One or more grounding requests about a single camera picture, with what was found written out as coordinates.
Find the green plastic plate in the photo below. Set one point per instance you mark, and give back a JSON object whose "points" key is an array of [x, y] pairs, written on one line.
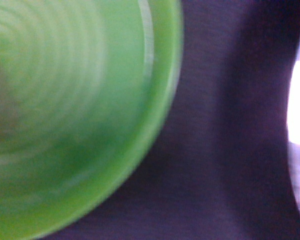
{"points": [[85, 87]]}

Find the black tablecloth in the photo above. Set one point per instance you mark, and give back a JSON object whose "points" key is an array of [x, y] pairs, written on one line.
{"points": [[218, 170]]}

